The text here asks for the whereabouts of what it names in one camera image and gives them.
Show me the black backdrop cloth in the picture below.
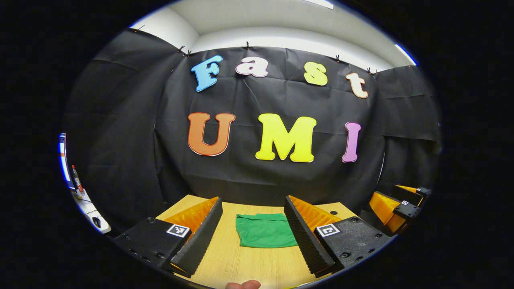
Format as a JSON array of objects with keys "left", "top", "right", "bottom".
[{"left": 62, "top": 28, "right": 442, "bottom": 233}]

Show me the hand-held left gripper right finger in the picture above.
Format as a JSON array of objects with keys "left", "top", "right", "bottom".
[{"left": 284, "top": 195, "right": 393, "bottom": 277}]

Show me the white side desk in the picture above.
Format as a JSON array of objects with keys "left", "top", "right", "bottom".
[{"left": 72, "top": 189, "right": 111, "bottom": 234}]

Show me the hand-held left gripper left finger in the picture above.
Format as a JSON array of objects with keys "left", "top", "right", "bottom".
[{"left": 112, "top": 197, "right": 223, "bottom": 278}]

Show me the green T-shirt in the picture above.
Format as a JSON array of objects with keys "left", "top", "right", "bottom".
[{"left": 235, "top": 213, "right": 298, "bottom": 248}]

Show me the red capped bottle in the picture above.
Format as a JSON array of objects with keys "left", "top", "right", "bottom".
[{"left": 71, "top": 165, "right": 84, "bottom": 196}]

